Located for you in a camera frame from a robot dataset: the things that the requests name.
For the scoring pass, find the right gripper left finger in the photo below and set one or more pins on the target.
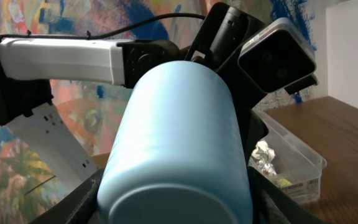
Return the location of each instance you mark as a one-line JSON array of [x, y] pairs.
[[77, 207]]

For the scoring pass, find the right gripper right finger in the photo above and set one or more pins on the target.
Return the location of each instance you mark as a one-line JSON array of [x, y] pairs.
[[271, 205]]

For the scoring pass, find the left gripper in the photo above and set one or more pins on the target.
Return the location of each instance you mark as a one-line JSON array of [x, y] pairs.
[[221, 37]]

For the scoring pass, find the yellow green candy wrapper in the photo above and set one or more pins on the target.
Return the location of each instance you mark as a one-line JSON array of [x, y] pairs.
[[282, 183]]

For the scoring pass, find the foil wrapper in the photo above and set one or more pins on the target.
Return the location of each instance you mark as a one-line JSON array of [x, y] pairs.
[[263, 156]]

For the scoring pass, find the light blue cup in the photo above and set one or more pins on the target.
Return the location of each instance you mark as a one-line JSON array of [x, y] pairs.
[[177, 156]]

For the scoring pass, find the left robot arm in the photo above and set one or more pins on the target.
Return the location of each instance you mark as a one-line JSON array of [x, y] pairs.
[[35, 140]]

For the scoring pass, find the clear plastic bin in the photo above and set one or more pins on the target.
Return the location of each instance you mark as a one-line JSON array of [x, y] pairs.
[[295, 161]]

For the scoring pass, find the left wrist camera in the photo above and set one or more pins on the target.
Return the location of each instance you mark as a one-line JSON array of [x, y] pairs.
[[277, 56]]

